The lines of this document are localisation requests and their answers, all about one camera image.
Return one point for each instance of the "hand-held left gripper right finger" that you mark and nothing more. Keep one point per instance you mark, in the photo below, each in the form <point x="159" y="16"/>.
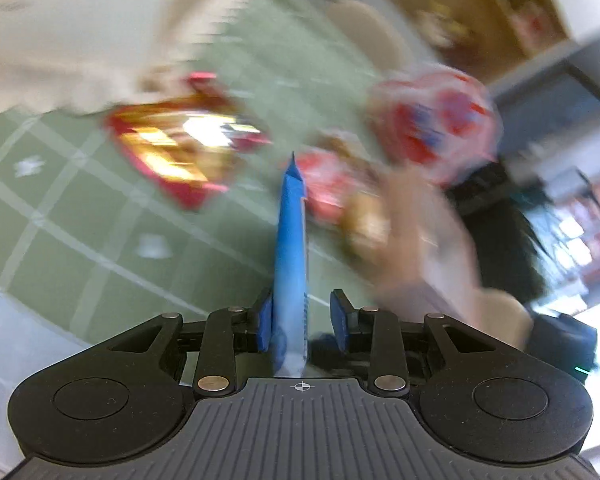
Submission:
<point x="339" y="322"/>

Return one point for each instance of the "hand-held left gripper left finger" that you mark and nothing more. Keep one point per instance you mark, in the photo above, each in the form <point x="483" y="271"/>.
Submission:
<point x="265" y="321"/>

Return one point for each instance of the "blue snack packet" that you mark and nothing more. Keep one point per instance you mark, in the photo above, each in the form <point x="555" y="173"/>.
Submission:
<point x="290" y="260"/>

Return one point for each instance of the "clear biscuit packet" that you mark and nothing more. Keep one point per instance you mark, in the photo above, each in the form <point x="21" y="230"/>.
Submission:
<point x="367" y="220"/>

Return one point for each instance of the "pink cardboard box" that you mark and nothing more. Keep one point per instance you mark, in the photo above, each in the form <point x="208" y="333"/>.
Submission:
<point x="430" y="250"/>

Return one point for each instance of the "red white snack packet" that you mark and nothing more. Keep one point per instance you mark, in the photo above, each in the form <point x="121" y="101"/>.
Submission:
<point x="320" y="180"/>

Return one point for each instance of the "red gold snack packet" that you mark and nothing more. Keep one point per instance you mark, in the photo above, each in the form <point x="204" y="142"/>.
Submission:
<point x="180" y="145"/>

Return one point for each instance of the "green checked tablecloth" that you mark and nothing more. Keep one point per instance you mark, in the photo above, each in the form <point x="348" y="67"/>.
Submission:
<point x="80" y="210"/>

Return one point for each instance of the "white red cartoon bag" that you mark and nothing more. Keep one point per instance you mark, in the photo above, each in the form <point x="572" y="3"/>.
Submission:
<point x="430" y="120"/>

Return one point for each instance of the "pale blue checked tablecloth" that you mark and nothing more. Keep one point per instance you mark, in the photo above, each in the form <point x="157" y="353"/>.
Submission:
<point x="10" y="340"/>

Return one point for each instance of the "cream illustrated cloth bag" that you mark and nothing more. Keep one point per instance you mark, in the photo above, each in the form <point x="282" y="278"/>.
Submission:
<point x="200" y="15"/>

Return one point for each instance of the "wooden shelf with goods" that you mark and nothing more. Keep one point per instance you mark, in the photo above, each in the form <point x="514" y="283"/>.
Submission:
<point x="480" y="15"/>

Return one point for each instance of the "white printed box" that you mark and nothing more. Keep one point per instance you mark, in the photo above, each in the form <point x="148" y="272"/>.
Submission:
<point x="55" y="25"/>

